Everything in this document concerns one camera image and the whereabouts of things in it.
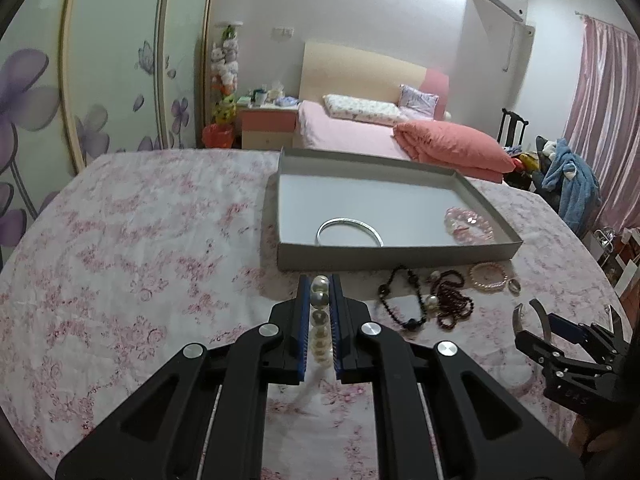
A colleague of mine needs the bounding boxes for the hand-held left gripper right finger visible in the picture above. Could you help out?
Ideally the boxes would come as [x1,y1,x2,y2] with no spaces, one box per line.
[330,274,586,480]

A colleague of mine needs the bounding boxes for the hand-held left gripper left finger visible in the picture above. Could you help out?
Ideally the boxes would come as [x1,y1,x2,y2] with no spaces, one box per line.
[55,274,313,480]

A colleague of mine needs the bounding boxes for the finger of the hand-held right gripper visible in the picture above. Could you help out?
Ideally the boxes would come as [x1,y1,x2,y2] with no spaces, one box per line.
[607,305,634,346]
[529,299,589,346]

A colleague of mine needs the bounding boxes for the white pearl necklace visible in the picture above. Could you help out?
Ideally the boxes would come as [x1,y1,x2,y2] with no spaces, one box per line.
[295,274,332,411]

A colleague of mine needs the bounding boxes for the black bead necklace with pearl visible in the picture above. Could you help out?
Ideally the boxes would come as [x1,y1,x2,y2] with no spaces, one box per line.
[377,265,429,332]

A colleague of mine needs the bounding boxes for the dark red bead necklace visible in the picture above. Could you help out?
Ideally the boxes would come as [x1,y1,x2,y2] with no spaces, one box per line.
[427,270,475,330]

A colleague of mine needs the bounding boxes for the grey cardboard box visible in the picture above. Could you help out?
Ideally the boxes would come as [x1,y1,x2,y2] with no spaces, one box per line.
[262,147,523,272]

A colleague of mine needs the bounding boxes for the silver hoop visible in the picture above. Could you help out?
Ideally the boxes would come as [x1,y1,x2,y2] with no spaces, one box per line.
[316,217,385,248]

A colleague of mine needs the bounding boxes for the blue garment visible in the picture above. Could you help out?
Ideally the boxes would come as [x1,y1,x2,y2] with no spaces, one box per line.
[542,137,602,237]

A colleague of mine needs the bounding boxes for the pile of colourful clothes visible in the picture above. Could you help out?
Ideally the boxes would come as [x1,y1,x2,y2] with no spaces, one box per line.
[504,144,545,192]

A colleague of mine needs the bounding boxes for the bed with pink sheet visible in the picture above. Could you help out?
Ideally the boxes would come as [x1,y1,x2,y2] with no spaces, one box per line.
[297,100,507,183]

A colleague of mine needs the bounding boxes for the pink and cream nightstand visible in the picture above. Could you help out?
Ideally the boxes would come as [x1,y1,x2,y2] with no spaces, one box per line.
[235,96,302,150]

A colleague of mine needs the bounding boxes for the red trash bin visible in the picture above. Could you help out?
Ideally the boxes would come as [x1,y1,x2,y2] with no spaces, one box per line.
[202,124,235,149]

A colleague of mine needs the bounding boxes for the black wooden chair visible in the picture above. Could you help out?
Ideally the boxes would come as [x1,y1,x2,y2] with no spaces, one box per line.
[497,107,530,149]

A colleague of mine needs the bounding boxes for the salmon folded quilt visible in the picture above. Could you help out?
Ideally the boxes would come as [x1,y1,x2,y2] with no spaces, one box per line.
[392,120,516,184]

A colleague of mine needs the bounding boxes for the pink curtain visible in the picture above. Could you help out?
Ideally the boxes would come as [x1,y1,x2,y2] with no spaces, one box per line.
[562,14,640,233]

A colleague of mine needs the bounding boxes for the floral pillow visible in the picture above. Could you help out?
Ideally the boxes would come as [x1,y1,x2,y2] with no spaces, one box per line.
[322,94,409,126]

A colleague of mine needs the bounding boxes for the yellow green plush toy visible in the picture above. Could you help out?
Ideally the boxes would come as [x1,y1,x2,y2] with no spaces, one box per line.
[214,96,237,127]

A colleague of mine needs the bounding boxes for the lilac small pillow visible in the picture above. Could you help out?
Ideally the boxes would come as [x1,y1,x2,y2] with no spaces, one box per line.
[398,84,440,119]

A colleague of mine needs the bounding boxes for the cream and pink headboard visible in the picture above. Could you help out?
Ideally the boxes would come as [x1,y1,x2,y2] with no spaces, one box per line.
[299,41,450,122]

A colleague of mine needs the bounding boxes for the plush toy tower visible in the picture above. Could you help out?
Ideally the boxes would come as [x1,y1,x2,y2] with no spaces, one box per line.
[207,21,244,127]

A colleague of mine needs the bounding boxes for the floral sliding door wardrobe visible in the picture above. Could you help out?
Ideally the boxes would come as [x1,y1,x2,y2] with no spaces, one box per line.
[0,0,221,261]

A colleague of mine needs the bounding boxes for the white wire rack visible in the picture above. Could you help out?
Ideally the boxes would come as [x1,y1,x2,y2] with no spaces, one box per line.
[594,227,640,302]

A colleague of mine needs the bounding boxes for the pink pearl bracelet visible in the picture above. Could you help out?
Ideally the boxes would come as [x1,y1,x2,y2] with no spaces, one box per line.
[469,261,510,292]

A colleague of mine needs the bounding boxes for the pink crystal bead bracelet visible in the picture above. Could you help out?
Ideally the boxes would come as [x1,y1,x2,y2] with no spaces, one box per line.
[445,206,495,245]

